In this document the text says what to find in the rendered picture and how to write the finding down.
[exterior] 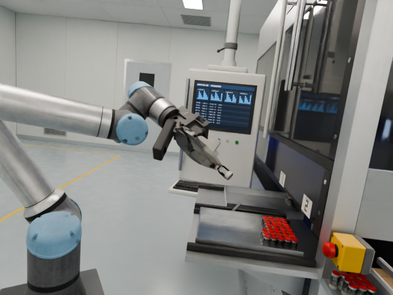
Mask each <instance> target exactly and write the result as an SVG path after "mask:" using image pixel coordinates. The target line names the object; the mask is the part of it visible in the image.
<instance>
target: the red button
mask: <svg viewBox="0 0 393 295"><path fill-rule="evenodd" d="M322 251H323V254H324V256H325V257H327V258H334V257H335V254H336V248H335V245H334V243H333V242H324V243H323V246H322Z"/></svg>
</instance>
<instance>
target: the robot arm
mask: <svg viewBox="0 0 393 295"><path fill-rule="evenodd" d="M127 96H128V99H129V100H128V101H127V102H126V103H125V104H124V105H122V106H121V107H120V108H119V109H118V110H117V109H112V108H107V107H102V106H99V105H94V104H89V103H86V102H81V101H76V100H71V99H68V98H63V97H58V96H55V95H50V94H45V93H42V92H37V91H32V90H27V89H24V88H19V87H14V86H11V85H6V84H1V83H0V178H1V179H2V180H3V181H4V182H5V184H6V185H7V186H8V187H9V189H10V190H11V191H12V192H13V193H14V195H15V196H16V197H17V199H18V200H19V201H20V202H21V203H22V205H23V206H24V208H25V210H24V213H23V217H24V218H25V219H26V220H27V222H28V223H29V224H30V225H29V227H28V229H27V235H26V246H27V286H26V289H25V292H24V294H23V295H87V294H86V290H85V287H84V284H83V282H82V279H81V276H80V256H81V236H82V227H81V221H82V213H81V209H80V207H79V205H78V204H77V203H76V202H75V201H74V200H73V199H72V198H70V197H68V196H67V194H66V193H65V192H64V191H63V190H60V189H55V188H54V187H53V185H52V184H51V182H50V181H49V180H48V178H47V177H46V176H45V174H44V173H43V172H42V170H41V169H40V167H39V166H38V165H37V163H36V162H35V161H34V160H33V158H32V157H31V155H30V154H29V152H28V151H27V150H26V148H25V147H24V146H23V145H22V143H21V141H20V140H19V139H18V137H17V136H16V135H15V133H14V132H13V130H12V129H11V128H10V126H9V125H8V124H7V123H6V121H9V122H15V123H19V124H25V125H31V126H38V127H42V128H48V129H55V130H58V131H65V132H71V133H77V134H82V135H88V136H94V137H98V138H105V139H110V140H114V141H115V142H116V143H121V142H122V143H124V144H126V145H130V146H134V145H139V144H141V143H142V142H143V141H144V140H145V139H146V138H147V135H148V131H149V129H148V126H147V123H146V121H145V120H146V118H147V117H149V118H150V119H151V120H152V121H154V122H155V123H156V124H157V125H158V126H159V127H161V128H162V130H161V132H160V134H159V136H158V138H157V140H156V142H155V144H154V146H153V158H154V159H156V160H159V161H162V159H163V157H164V155H165V154H166V152H167V149H168V146H169V144H170V142H171V140H172V138H173V136H174V140H176V142H177V145H178V146H179V147H180V148H181V149H182V150H183V151H184V152H185V153H186V154H187V155H188V156H189V157H190V158H191V159H192V160H193V161H195V162H197V163H198V164H200V165H203V166H205V167H208V168H210V169H214V170H216V169H215V168H214V167H215V165H216V164H217V165H220V161H219V160H218V158H217V155H218V151H217V148H218V146H219V145H220V140H219V139H217V138H214V139H208V133H209V124H210V122H208V121H207V120H206V119H205V118H204V117H202V116H201V115H200V114H199V113H195V114H193V113H192V112H190V111H189V110H187V109H186V108H185V107H184V106H181V107H179V108H177V107H176V106H175V105H174V104H172V103H171V102H170V101H169V100H168V99H166V98H164V97H163V96H162V95H161V94H160V93H159V92H157V91H156V90H155V89H154V88H153V87H152V86H150V85H148V84H147V83H145V82H143V81H138V82H136V83H134V84H133V85H132V86H131V87H130V90H129V91H128V93H127ZM199 116H200V117H201V118H202V119H203V120H204V121H206V122H204V121H202V120H201V119H200V118H198V117H199Z"/></svg>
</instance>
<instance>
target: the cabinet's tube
mask: <svg viewBox="0 0 393 295"><path fill-rule="evenodd" d="M241 7H242V0H231V3H230V12H229V22H228V28H227V38H226V43H225V46H224V48H222V49H220V50H219V49H218V50H217V52H218V53H219V52H220V51H222V50H224V49H225V57H224V60H223V61H222V64H221V66H232V67H236V62H235V54H236V50H237V46H238V44H237V36H238V30H239V21H240V12H241Z"/></svg>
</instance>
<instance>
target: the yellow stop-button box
mask: <svg viewBox="0 0 393 295"><path fill-rule="evenodd" d="M331 242H333V243H334V245H335V248H336V254H335V257H334V258H331V260H332V261H333V263H334V264H335V265H336V267H337V268H338V269H339V270H340V271H343V272H352V273H361V274H363V275H368V273H369V269H370V265H371V260H372V257H373V252H374V249H373V248H372V247H371V246H370V245H369V244H368V243H367V242H366V241H365V240H364V239H363V238H361V237H360V236H359V235H351V234H342V233H337V232H333V233H332V238H331Z"/></svg>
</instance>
